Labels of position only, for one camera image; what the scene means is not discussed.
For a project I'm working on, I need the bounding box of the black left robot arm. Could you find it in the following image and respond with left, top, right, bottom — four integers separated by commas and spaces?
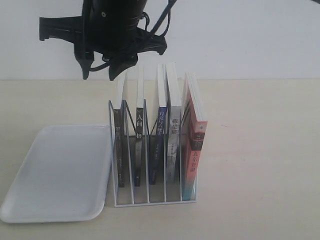
39, 0, 175, 81

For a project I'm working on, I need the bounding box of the red teal spine book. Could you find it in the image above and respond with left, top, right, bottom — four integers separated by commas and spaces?
181, 72, 208, 201

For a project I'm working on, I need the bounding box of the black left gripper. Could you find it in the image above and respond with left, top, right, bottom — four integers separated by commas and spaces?
39, 14, 167, 81

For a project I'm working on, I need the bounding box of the black spine book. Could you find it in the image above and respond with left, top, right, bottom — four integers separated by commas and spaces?
134, 65, 144, 187

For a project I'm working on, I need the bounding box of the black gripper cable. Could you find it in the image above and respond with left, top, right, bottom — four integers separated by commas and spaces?
87, 0, 176, 72

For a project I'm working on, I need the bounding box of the blue moon cover book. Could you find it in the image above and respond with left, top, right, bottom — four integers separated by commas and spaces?
149, 63, 168, 185

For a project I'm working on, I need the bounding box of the dark brown spine book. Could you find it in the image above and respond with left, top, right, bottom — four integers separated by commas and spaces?
112, 69, 129, 188

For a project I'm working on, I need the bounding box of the white wire book rack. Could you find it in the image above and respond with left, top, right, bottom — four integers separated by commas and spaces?
107, 76, 199, 208

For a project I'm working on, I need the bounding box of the grey white spine book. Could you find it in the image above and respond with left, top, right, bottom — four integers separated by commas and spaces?
165, 62, 182, 184

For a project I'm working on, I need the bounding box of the white plastic tray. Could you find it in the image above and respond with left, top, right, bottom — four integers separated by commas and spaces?
0, 124, 112, 224

